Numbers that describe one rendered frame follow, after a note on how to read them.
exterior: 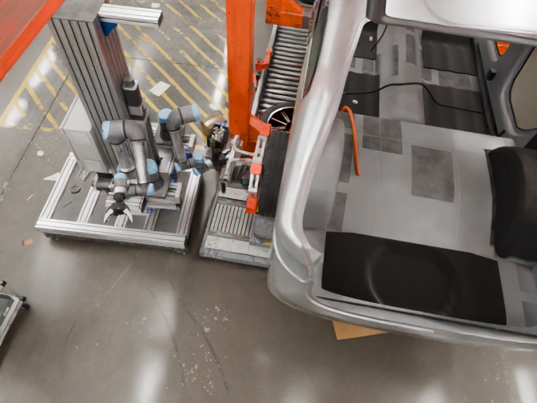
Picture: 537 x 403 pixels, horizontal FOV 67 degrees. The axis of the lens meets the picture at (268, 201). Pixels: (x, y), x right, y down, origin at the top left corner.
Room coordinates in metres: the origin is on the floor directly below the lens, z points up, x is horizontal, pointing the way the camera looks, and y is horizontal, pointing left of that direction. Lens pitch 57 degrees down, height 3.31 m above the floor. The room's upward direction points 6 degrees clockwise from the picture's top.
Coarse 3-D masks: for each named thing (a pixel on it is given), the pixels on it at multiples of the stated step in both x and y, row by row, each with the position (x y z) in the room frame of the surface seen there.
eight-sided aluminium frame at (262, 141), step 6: (258, 138) 1.96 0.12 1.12; (264, 138) 1.96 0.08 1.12; (258, 144) 1.90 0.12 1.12; (264, 144) 1.91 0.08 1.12; (264, 150) 1.87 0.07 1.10; (264, 156) 2.10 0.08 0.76; (258, 162) 1.75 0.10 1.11; (264, 162) 2.06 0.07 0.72; (252, 174) 1.69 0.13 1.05; (252, 180) 1.66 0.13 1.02; (258, 180) 1.66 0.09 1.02; (252, 186) 1.63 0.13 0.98; (252, 192) 1.60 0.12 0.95; (258, 192) 1.84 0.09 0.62; (258, 198) 1.78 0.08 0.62
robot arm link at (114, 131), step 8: (120, 120) 1.68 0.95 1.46; (104, 128) 1.60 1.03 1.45; (112, 128) 1.61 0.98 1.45; (120, 128) 1.62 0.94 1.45; (104, 136) 1.57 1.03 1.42; (112, 136) 1.58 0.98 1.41; (120, 136) 1.59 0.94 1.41; (112, 144) 1.58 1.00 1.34; (120, 144) 1.59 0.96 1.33; (120, 152) 1.60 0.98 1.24; (128, 152) 1.64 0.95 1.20; (120, 160) 1.60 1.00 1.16; (128, 160) 1.62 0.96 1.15; (120, 168) 1.60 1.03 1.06; (128, 168) 1.60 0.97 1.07; (128, 176) 1.58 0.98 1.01; (136, 176) 1.60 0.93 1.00
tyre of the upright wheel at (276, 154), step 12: (276, 132) 2.02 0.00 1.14; (288, 132) 2.05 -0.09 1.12; (276, 144) 1.87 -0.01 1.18; (276, 156) 1.77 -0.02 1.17; (264, 168) 1.70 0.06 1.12; (276, 168) 1.70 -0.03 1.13; (264, 180) 1.63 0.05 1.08; (276, 180) 1.63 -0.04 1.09; (264, 192) 1.58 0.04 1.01; (276, 192) 1.58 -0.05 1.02; (264, 204) 1.54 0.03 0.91; (276, 204) 1.54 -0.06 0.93; (264, 216) 1.58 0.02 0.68
